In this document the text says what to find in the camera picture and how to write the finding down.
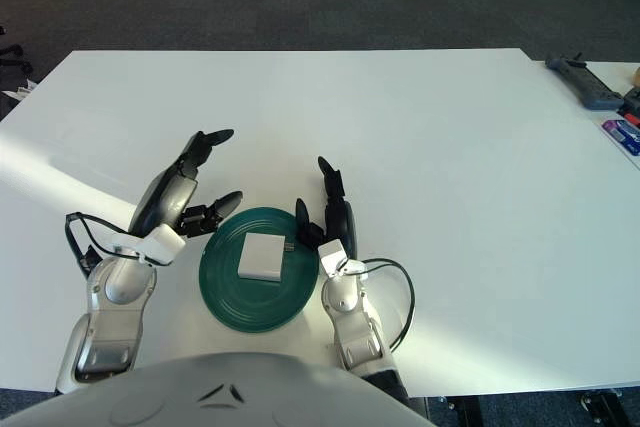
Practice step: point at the dark grey power strip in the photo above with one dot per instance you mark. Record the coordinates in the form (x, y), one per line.
(585, 83)

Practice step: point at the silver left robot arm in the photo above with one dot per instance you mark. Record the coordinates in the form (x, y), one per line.
(120, 287)

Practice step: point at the tan round object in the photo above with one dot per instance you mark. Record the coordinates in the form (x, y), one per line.
(637, 76)

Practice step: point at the red black marker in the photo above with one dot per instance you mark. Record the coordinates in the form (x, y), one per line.
(631, 119)

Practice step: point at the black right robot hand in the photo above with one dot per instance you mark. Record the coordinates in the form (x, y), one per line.
(340, 219)

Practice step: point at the blue tissue packet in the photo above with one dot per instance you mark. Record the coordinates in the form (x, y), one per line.
(625, 136)

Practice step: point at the white charger block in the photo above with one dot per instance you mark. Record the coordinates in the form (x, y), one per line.
(260, 257)

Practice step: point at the white papers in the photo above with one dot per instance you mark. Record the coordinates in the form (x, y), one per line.
(20, 89)

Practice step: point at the black table leg frame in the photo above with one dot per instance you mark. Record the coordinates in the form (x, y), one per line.
(465, 412)
(607, 407)

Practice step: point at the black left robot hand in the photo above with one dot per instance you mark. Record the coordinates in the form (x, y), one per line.
(162, 199)

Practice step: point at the small black device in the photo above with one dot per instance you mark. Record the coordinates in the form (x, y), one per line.
(633, 99)

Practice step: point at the grey robot torso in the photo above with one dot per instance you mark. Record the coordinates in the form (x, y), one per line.
(200, 397)

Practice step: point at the green round plate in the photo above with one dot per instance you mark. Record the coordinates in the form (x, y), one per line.
(260, 307)

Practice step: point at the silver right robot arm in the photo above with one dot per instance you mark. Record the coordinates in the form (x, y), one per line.
(345, 297)

